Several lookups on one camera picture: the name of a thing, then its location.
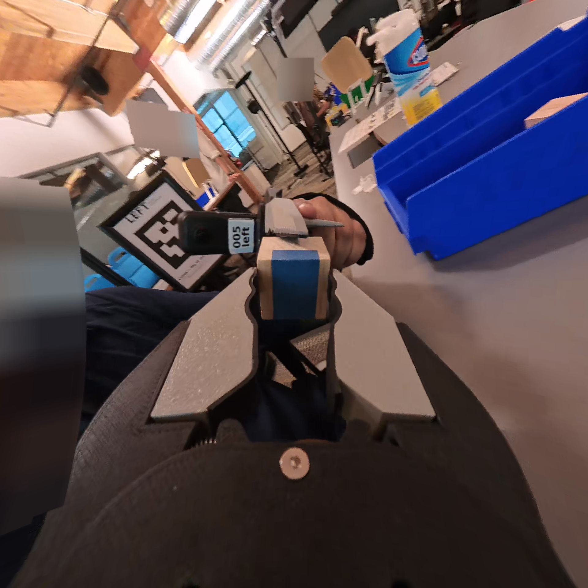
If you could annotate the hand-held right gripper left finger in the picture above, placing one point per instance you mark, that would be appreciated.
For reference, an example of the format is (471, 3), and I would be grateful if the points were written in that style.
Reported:
(206, 363)

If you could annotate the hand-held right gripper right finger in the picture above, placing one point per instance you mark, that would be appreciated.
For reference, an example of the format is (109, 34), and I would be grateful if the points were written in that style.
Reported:
(381, 367)

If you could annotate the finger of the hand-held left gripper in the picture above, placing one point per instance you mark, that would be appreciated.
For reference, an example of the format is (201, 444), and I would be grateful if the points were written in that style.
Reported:
(287, 218)

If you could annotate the blue striped wooden cube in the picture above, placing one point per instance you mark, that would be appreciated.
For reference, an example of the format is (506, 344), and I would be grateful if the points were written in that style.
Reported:
(294, 285)
(558, 110)

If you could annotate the blue plastic bin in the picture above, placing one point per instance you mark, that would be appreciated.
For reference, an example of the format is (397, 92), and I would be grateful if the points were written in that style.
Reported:
(482, 197)

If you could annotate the person's left hand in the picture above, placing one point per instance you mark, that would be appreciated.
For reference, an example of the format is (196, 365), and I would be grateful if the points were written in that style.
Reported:
(349, 243)

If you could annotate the framed black white tag board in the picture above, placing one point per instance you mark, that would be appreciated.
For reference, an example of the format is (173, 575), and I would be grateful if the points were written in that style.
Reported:
(138, 220)

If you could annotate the blue plastic container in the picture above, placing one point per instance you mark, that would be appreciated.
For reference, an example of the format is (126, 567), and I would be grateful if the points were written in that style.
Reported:
(133, 271)

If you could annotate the clear plastic piece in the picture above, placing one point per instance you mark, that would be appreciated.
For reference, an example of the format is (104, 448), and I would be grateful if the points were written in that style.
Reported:
(365, 185)

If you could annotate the printed paper sheet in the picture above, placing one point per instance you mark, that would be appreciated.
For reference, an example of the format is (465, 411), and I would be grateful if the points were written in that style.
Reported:
(358, 135)

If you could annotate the large paned window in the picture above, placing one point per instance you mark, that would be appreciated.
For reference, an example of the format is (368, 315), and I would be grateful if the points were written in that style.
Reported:
(225, 121)

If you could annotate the black tripod stand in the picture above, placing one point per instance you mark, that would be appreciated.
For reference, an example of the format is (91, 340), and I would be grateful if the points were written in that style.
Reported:
(242, 80)

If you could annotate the green white box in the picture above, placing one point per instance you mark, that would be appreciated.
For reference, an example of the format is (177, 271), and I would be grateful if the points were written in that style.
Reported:
(360, 92)

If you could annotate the beige rounded board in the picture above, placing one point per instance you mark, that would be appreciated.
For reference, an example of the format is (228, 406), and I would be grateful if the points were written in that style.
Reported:
(347, 64)

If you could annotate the black round disc stand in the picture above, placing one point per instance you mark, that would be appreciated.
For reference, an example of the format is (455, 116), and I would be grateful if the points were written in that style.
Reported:
(94, 81)

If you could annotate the white disinfecting wipes canister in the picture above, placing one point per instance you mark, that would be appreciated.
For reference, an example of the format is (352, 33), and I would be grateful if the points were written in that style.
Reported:
(409, 69)

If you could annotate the black hanging monitor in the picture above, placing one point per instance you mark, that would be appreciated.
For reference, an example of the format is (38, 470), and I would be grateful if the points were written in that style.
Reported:
(298, 16)

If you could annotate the large dark display panel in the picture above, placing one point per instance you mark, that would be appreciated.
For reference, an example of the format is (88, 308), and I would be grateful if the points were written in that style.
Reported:
(358, 23)

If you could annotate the small white card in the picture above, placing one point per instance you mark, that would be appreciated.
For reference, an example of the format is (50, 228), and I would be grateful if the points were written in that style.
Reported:
(444, 72)

